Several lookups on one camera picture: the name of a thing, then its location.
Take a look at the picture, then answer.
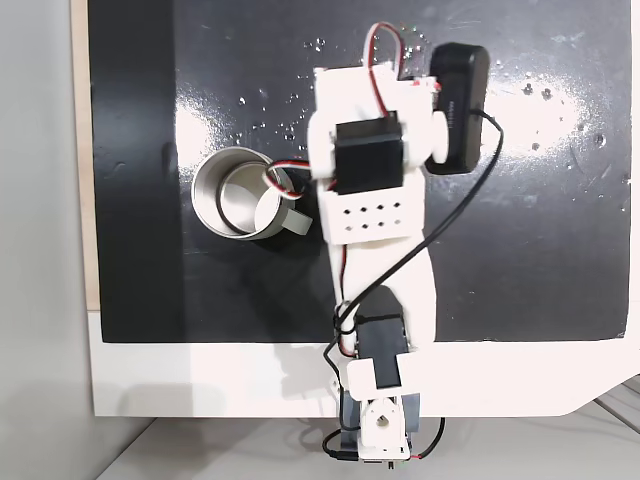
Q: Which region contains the red white black servo cable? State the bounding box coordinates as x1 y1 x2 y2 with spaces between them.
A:
363 21 407 119
332 243 353 357
263 158 315 202

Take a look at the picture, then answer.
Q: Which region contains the black red thin cable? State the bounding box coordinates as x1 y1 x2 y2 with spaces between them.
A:
408 416 447 461

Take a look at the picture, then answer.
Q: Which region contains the pale green steel mug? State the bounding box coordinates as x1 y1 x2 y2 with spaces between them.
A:
190 146 315 243

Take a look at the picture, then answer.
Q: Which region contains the black table mat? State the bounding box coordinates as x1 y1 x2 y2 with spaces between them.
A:
86 0 634 346

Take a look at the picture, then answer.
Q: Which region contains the black camera cable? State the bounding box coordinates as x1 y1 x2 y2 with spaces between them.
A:
322 107 505 372

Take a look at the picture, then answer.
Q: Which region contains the black power cable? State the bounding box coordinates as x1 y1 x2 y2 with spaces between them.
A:
321 428 362 463

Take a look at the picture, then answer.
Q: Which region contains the black oval camera box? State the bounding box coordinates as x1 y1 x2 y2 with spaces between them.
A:
425 43 492 177

